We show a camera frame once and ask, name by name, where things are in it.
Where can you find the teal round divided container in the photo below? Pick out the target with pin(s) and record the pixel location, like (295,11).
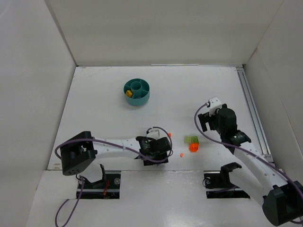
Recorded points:
(139,88)

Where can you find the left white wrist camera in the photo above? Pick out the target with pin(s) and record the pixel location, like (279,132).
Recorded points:
(153,133)

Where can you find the aluminium rail right edge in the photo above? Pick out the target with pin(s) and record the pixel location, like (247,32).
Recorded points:
(262,141)

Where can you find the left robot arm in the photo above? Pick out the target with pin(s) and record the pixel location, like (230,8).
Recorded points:
(82,154)

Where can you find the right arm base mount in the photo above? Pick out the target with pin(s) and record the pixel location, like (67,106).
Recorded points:
(218,185)

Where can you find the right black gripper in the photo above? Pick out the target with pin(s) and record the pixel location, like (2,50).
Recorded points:
(204,121)

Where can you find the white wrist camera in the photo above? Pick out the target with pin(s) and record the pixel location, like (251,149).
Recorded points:
(153,133)
(214,104)

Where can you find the green orange lego brick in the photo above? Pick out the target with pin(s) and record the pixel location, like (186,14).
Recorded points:
(194,139)

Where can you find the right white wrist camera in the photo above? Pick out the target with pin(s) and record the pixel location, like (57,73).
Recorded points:
(214,104)

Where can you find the light green lego brick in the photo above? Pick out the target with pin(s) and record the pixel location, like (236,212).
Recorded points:
(188,139)

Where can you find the orange round lego piece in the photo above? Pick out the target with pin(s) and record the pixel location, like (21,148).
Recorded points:
(194,147)

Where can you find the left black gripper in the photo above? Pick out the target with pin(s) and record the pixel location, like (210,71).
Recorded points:
(155,161)

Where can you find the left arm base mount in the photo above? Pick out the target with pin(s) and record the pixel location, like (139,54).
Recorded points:
(108,187)

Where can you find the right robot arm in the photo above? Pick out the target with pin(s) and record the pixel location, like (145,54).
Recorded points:
(280,197)

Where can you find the yellow lego brick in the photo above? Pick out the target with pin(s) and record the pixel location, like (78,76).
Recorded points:
(129,93)

